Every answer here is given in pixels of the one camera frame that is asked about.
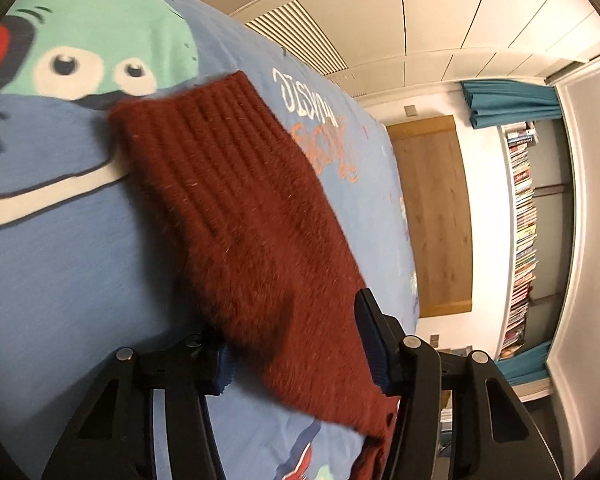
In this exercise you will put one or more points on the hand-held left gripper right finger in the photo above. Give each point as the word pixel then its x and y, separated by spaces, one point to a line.
pixel 375 345

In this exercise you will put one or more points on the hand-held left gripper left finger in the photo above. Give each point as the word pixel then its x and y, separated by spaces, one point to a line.
pixel 225 375

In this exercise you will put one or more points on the dark red knitted sweater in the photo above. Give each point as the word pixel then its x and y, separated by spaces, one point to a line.
pixel 250 220

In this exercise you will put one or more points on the wooden headboard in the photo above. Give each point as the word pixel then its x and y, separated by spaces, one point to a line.
pixel 430 210

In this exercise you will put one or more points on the teal curtain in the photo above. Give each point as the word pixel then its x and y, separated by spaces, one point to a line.
pixel 505 102
pixel 527 365

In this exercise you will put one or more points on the blue printed bed sheet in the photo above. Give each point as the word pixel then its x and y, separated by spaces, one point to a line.
pixel 55 285

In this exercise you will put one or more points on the row of books on shelf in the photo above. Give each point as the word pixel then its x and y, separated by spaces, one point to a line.
pixel 522 220

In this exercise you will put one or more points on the slatted vent panel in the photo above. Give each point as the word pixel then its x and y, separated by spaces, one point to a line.
pixel 300 40

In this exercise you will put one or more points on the grey wall switch plate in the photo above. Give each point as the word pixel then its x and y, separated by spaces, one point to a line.
pixel 410 110
pixel 433 340

